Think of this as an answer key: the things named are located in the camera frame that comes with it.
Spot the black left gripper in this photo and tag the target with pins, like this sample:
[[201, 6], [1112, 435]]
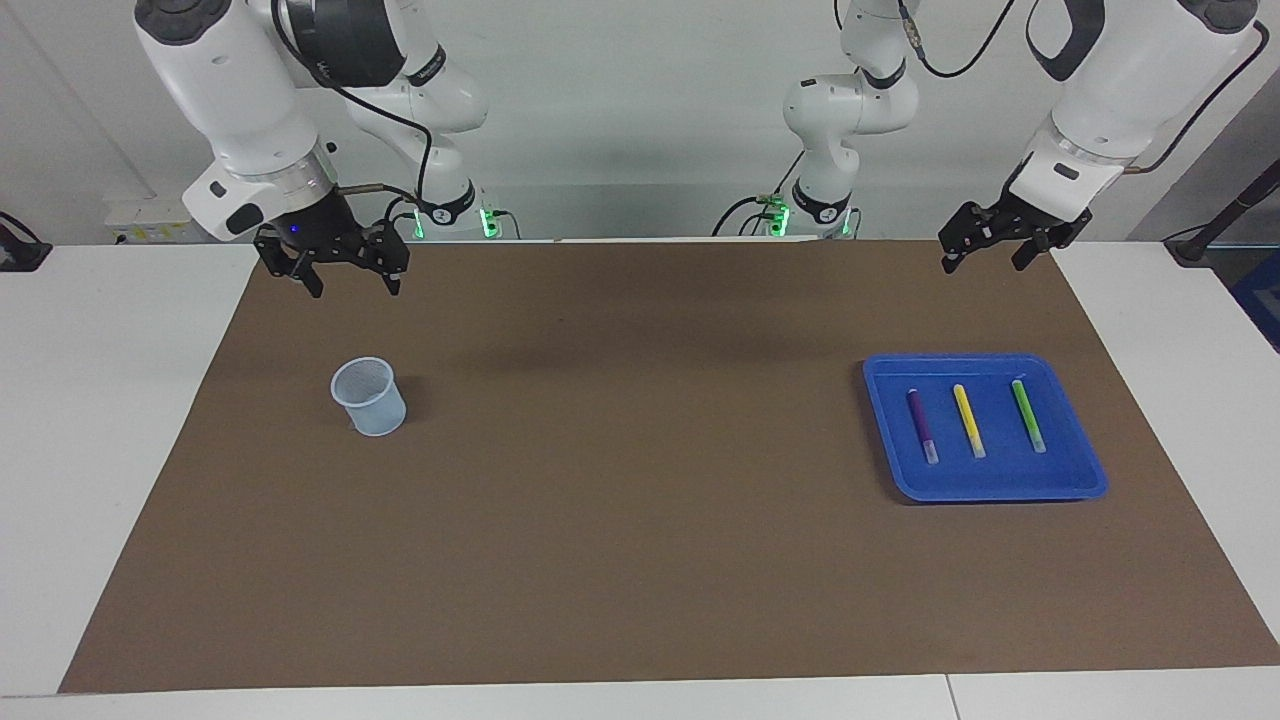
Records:
[[1025, 218]]

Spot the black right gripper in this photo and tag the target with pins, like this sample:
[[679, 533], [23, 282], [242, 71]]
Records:
[[320, 235]]

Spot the green marker pen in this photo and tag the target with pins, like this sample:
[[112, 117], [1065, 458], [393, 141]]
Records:
[[1028, 415]]

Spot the yellow marker pen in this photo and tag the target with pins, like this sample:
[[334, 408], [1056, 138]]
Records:
[[968, 420]]

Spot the purple marker pen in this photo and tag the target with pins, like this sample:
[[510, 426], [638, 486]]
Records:
[[922, 425]]

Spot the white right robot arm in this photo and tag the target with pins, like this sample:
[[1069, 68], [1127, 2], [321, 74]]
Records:
[[250, 100]]

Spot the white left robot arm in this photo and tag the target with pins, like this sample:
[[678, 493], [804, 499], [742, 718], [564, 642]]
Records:
[[1110, 90]]

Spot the blue plastic tray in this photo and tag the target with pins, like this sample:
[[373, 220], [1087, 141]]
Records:
[[1000, 475]]

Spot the pale blue mesh cup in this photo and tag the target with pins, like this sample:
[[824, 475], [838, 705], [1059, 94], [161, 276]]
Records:
[[378, 415]]

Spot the black stand pole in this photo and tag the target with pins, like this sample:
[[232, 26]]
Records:
[[1230, 210]]

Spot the blue box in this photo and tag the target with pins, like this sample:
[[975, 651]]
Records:
[[1262, 300]]

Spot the brown table mat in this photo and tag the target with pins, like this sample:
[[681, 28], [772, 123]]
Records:
[[620, 480]]

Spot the black clamp mount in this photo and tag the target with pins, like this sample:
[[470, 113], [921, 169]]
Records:
[[20, 250]]

